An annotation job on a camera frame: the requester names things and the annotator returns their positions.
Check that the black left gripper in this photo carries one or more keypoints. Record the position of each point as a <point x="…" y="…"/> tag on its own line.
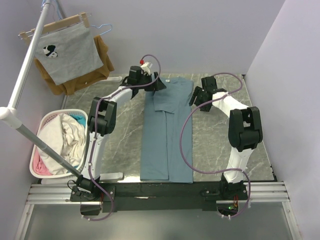
<point x="158" y="85"/>

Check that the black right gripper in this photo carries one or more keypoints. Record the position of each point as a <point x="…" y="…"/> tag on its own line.
<point x="197" y="92"/>

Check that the blue t shirt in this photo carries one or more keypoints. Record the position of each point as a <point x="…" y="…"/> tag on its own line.
<point x="167" y="144"/>

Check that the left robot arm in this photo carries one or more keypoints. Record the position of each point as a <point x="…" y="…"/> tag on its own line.
<point x="102" y="121"/>

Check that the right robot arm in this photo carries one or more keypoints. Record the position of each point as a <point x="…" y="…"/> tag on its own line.
<point x="244" y="131"/>

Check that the brown hanging shirt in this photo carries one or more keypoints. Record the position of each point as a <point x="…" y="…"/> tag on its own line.
<point x="70" y="87"/>

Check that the teal garment in basket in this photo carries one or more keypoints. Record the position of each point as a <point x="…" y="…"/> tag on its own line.
<point x="79" y="118"/>

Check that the grey panda t shirt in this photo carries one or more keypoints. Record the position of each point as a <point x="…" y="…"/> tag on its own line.
<point x="68" y="53"/>

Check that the wooden clip hanger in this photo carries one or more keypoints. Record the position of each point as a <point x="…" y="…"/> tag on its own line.
<point x="57" y="25"/>

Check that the white perforated laundry basket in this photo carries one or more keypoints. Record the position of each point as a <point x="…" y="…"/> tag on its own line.
<point x="54" y="168"/>

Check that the black mounting beam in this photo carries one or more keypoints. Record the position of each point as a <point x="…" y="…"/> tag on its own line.
<point x="144" y="196"/>

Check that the white clothes rack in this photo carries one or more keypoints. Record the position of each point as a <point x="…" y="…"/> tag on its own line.
<point x="8" y="113"/>

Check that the pink garment in basket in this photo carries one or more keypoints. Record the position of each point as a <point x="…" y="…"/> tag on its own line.
<point x="38" y="165"/>

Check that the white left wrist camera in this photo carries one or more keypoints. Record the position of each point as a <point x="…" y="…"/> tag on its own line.
<point x="146" y="66"/>

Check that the aluminium rail frame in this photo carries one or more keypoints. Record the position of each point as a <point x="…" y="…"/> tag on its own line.
<point x="59" y="194"/>

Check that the blue wire hanger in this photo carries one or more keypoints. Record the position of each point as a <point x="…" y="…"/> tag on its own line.
<point x="59" y="14"/>

